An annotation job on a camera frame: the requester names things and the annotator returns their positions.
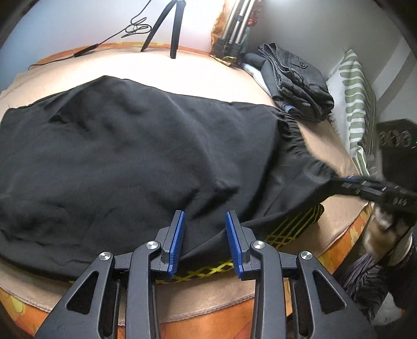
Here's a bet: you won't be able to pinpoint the black pants with yellow lines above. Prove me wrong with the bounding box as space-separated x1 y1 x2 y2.
0 76 339 284

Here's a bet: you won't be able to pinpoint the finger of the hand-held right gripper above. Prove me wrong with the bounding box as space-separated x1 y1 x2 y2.
344 175 383 189
335 179 385 200

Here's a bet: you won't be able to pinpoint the small black tripod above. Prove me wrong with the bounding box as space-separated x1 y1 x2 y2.
141 0 188 59

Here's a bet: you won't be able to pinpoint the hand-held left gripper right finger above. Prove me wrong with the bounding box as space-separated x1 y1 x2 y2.
225 210 378 339

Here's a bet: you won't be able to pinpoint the beige blanket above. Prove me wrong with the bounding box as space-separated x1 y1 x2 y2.
0 50 370 323

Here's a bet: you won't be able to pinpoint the folded silver tripod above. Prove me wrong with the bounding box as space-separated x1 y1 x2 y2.
213 0 256 56

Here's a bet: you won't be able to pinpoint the person's right forearm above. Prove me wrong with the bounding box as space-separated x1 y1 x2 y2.
335 251 393 323

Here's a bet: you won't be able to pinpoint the person's right hand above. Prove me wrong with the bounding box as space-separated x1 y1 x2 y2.
365 207 403 258

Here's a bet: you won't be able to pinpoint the folded dark grey pants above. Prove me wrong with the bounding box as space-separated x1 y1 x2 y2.
258 42 334 123

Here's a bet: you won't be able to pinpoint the black cable with inline switch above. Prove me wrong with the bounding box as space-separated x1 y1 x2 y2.
29 0 154 70

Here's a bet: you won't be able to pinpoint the green and white pillow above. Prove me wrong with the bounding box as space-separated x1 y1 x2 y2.
327 49 378 177

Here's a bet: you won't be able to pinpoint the folded dark navy garment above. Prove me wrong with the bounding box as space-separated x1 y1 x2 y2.
243 52 279 98

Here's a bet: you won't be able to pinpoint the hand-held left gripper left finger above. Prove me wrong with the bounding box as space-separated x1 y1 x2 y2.
36 210 186 339

